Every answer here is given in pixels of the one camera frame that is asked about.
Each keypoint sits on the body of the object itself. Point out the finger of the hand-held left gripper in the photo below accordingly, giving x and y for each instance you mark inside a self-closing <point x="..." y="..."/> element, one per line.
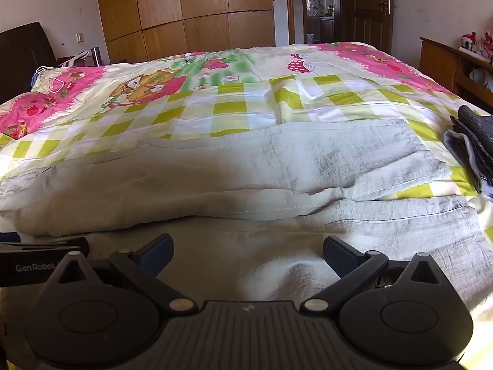
<point x="42" y="246"/>

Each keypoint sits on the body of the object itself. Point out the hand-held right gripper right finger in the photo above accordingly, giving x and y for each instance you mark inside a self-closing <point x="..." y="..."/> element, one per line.
<point x="333" y="256"/>

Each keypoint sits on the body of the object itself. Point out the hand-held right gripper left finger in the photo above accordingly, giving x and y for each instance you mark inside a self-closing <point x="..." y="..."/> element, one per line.
<point x="160" y="247"/>

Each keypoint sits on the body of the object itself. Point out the light grey linen pants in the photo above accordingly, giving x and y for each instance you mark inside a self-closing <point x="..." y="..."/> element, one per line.
<point x="231" y="162"/>

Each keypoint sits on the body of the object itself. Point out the printed checked quilt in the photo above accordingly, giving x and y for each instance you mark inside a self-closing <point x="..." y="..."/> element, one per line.
<point x="246" y="96"/>

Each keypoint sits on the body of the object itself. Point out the dark grey folded garment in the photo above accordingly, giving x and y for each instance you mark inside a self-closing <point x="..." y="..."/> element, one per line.
<point x="475" y="142"/>

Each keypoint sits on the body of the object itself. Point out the dark headboard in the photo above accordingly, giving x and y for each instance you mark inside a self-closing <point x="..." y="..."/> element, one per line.
<point x="23" y="57"/>

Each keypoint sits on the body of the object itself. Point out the steel thermos bottle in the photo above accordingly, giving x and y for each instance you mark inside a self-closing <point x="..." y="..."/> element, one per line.
<point x="96" y="56"/>

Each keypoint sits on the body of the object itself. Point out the wooden bedside cabinet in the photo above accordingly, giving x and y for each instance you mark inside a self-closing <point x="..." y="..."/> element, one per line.
<point x="439" y="61"/>

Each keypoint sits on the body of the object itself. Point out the kitchen cabinet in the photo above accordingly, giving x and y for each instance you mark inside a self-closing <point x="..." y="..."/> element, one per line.
<point x="321" y="29"/>

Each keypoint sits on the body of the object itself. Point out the white plastic bag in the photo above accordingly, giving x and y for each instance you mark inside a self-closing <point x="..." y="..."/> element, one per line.
<point x="481" y="77"/>

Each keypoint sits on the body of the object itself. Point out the wooden wardrobe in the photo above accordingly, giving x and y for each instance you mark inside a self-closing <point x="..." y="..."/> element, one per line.
<point x="185" y="4"/>

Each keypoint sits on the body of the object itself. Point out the brown wooden door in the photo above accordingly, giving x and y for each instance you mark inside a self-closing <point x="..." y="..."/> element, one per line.
<point x="366" y="7"/>

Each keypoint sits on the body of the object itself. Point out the pink plush toys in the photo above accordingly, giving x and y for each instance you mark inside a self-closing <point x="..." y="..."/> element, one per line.
<point x="479" y="44"/>

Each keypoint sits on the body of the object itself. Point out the beige wall socket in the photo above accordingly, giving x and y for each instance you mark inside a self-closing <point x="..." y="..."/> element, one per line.
<point x="79" y="37"/>

